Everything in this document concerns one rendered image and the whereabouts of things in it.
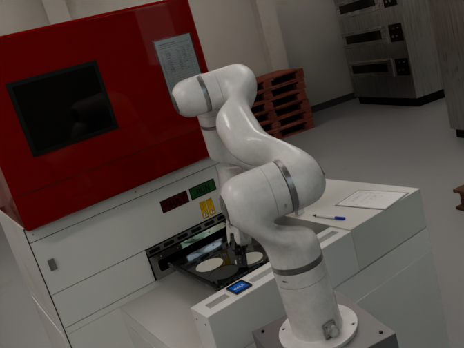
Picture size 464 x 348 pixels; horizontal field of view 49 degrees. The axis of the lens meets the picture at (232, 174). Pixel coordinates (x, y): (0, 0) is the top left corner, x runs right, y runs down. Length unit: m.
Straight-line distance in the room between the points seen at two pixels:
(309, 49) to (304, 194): 8.38
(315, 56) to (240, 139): 8.32
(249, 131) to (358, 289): 0.75
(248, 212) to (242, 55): 7.92
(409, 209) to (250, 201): 0.90
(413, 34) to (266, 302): 6.59
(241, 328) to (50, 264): 0.72
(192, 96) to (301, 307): 0.59
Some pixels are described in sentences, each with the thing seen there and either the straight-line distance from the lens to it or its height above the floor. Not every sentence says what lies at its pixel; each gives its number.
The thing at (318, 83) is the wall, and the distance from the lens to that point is 9.48.
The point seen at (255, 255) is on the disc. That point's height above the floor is 0.90.
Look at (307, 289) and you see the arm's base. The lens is 1.15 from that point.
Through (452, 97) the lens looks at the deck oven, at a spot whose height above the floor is 0.45.
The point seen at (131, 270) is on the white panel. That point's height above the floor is 0.93.
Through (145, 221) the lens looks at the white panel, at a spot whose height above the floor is 1.08.
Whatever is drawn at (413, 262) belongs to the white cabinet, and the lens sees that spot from 1.91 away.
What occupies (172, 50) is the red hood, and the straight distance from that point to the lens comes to 1.92.
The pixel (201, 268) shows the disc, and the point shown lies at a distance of 1.83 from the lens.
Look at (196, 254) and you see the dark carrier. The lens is 1.96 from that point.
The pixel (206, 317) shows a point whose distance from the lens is 1.39.
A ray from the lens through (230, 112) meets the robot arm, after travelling 1.24.
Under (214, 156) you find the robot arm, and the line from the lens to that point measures 1.61.
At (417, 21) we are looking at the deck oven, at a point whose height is 1.17.
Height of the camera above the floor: 1.62
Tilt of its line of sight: 14 degrees down
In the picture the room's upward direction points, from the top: 16 degrees counter-clockwise
